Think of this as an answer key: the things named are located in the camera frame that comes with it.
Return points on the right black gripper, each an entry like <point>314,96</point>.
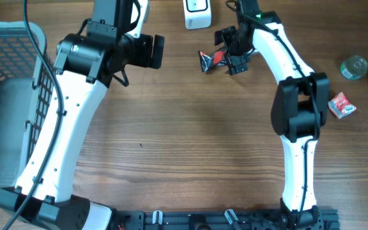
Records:
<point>235,62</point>

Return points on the black hex wrench packet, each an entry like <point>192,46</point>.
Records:
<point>209,62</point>

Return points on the red snack packet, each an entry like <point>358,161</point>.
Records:
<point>340,106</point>

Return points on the silver tin can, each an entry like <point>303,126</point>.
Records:
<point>354,67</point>

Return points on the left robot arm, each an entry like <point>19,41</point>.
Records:
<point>86,63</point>

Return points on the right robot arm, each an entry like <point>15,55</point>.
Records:
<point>299,107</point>

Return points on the white barcode scanner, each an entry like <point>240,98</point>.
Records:
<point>197,14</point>

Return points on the grey plastic basket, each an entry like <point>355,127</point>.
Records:
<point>25,93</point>

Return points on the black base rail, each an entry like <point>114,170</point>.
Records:
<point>214,220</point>

